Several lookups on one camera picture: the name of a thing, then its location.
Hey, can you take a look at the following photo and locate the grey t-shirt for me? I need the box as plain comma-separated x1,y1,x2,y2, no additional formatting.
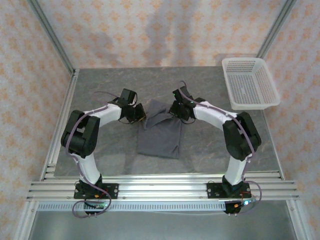
136,99,186,160

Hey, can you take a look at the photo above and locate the small circuit board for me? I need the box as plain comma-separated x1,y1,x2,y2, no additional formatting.
233,197,258,208
84,201,109,210

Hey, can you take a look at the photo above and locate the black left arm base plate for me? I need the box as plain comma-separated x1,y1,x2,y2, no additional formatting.
73,183,119,200

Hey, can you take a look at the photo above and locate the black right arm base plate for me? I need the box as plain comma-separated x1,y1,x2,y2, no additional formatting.
206,181,251,200

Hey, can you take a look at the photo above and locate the aluminium mounting rail beam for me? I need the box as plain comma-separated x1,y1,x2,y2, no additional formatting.
26,174,300,201

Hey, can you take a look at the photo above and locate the aluminium frame post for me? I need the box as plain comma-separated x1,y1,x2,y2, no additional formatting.
257,0,297,60
27,0,76,73

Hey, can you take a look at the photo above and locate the white slotted cable duct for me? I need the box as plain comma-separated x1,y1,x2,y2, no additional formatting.
37,201,227,212

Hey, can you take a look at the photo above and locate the white perforated plastic basket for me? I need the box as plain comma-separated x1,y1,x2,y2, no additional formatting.
221,57,281,111

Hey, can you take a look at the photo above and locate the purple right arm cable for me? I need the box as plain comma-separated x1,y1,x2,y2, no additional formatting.
179,80,263,216

